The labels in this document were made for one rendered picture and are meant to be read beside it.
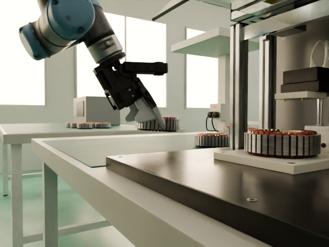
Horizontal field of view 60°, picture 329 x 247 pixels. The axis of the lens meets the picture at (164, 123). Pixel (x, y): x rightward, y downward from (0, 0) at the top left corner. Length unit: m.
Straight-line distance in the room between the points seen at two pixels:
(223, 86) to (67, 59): 3.70
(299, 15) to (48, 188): 1.03
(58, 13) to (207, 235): 0.40
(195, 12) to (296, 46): 5.61
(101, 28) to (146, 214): 0.48
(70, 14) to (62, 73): 4.41
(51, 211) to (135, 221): 0.94
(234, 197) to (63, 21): 0.38
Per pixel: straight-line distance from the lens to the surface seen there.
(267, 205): 0.26
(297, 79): 0.53
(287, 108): 0.79
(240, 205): 0.25
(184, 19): 6.14
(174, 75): 5.75
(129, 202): 0.34
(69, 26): 0.51
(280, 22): 0.64
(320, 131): 0.59
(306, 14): 0.61
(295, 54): 0.79
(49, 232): 1.29
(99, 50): 0.68
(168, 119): 0.68
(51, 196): 1.24
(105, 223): 1.88
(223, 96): 1.57
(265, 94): 0.75
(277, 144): 0.44
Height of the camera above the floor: 0.84
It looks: 2 degrees down
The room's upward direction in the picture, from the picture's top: straight up
